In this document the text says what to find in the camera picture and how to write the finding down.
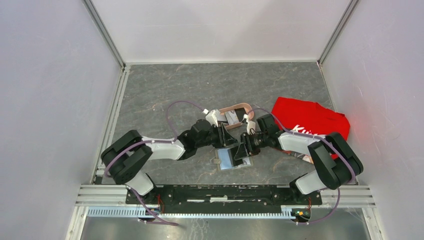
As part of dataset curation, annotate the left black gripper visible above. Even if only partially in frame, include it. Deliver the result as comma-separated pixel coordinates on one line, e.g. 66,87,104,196
196,122,238,149

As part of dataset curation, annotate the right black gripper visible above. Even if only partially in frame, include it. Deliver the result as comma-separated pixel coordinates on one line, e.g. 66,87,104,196
234,131,268,160

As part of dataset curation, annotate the grey card holder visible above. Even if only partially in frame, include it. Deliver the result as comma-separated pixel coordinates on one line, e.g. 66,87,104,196
212,146,254,171

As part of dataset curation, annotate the pink oval tray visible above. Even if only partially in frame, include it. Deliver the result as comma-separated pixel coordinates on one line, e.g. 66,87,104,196
217,103,254,130

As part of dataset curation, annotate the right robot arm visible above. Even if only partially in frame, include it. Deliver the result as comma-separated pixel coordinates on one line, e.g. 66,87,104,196
231,114,364,204

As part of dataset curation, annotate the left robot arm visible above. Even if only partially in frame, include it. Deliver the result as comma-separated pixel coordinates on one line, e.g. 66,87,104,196
100,119,238,204

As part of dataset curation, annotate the red printed t-shirt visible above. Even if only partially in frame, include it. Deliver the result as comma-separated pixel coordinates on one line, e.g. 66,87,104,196
271,97,350,164

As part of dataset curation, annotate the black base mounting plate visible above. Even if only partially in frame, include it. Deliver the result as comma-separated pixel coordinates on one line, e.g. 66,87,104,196
142,184,323,214

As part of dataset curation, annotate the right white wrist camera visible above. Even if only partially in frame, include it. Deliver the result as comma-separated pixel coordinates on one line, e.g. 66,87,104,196
241,114,256,135

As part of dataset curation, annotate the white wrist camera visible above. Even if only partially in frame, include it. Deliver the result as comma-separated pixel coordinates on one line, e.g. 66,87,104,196
241,114,256,135
202,108,221,127

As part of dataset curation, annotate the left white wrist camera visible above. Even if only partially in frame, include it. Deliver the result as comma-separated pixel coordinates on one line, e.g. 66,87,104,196
202,108,221,127

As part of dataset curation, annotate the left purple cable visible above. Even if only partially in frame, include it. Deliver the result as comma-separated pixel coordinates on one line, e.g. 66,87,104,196
103,100,206,227

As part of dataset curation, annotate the aluminium frame rail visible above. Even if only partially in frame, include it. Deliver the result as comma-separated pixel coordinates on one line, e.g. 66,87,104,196
76,184,376,219

